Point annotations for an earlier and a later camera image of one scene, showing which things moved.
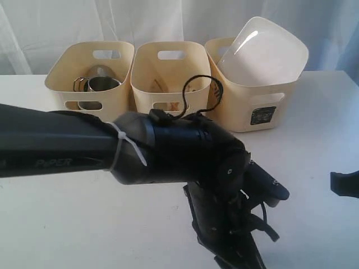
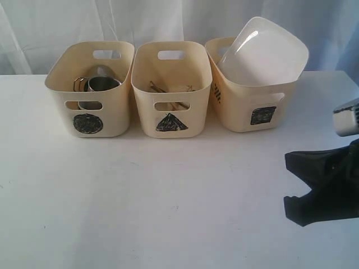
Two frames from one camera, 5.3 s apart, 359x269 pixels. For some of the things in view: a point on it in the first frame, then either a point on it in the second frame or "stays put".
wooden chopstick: [174, 106] → [162, 90]
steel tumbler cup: [102, 70] stays put
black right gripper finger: [345, 184] → [334, 195]
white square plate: [263, 53] stays put
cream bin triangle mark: [159, 70] stays put
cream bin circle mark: [76, 61] stays put
